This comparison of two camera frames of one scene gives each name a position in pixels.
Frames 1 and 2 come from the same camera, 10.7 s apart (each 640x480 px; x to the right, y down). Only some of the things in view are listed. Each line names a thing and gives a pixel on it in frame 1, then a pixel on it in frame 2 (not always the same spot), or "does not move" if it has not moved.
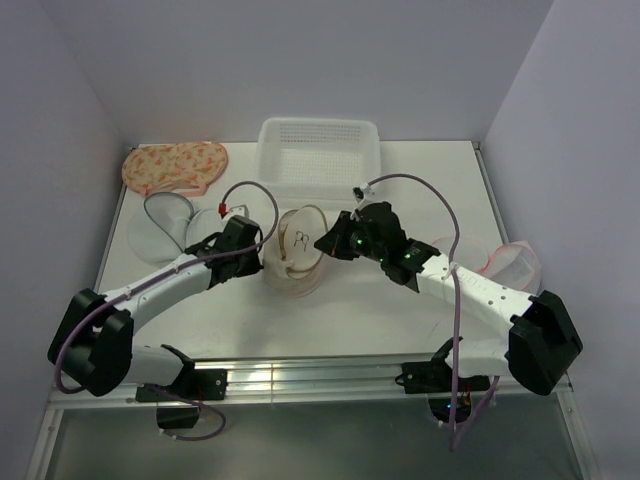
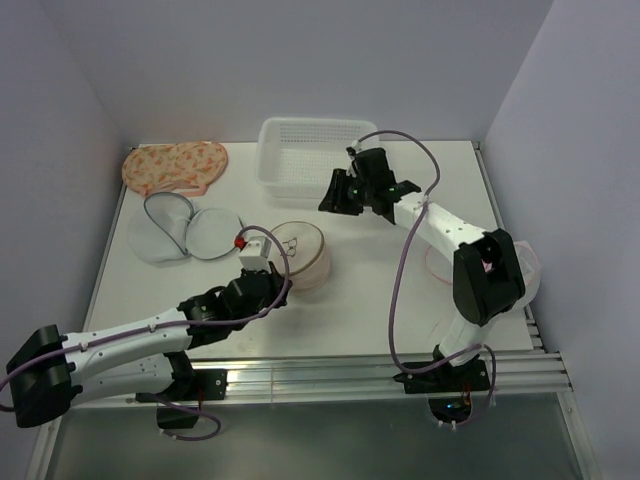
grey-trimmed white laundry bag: [167, 225] does not move
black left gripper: [253, 266] → [275, 278]
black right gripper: [335, 242] → [334, 200]
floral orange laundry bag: [186, 168] does not move
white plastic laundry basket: [317, 159] does not move
